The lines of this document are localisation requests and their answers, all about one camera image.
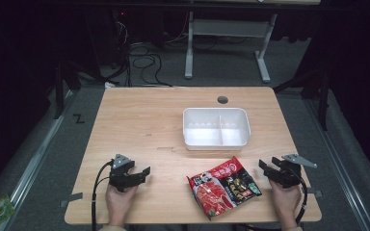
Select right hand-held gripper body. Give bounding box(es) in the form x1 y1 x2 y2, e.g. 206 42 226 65
271 153 319 189

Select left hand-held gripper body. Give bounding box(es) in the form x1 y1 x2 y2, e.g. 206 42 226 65
108 153 136 193

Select person's right hand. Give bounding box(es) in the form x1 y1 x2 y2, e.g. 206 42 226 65
268 179 304 230

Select person's left hand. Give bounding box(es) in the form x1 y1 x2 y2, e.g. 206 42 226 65
104 184 139 227

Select red and black food packet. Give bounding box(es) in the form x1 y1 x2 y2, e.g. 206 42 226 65
186 156 263 221

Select white divided plastic container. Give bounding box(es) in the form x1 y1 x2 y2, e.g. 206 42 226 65
182 107 251 151

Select black metal stand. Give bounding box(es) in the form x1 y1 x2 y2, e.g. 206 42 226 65
53 60 82 120
272 62 332 132

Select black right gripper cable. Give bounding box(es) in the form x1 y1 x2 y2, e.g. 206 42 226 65
294 175 309 226

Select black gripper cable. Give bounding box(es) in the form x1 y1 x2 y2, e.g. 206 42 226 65
294 175 309 226
91 159 115 231

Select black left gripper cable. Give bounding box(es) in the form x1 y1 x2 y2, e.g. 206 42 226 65
91 159 115 231

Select metal floor rail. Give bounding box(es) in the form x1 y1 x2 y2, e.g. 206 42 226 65
0 90 75 231
303 99 370 231

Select black floor cables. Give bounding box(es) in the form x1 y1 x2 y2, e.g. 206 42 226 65
109 18 174 89

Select white metal desk frame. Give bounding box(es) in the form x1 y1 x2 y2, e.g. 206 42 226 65
184 11 278 84

